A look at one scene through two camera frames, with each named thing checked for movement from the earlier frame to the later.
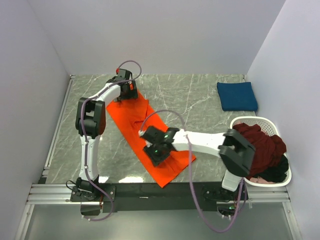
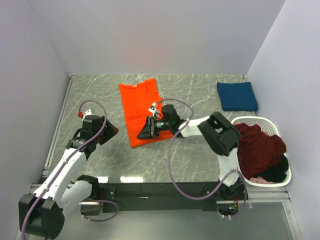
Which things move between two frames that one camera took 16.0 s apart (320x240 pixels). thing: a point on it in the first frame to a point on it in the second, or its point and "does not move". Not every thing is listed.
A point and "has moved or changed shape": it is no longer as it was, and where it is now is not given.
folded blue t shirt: x=237 y=96 does not move
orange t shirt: x=133 y=116 has moved or changed shape
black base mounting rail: x=149 y=197 does not move
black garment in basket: x=276 y=174 does not move
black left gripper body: x=130 y=94 to x=97 y=139
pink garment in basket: x=259 y=179 does not move
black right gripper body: x=156 y=153 to x=157 y=126
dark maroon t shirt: x=268 y=148 does not move
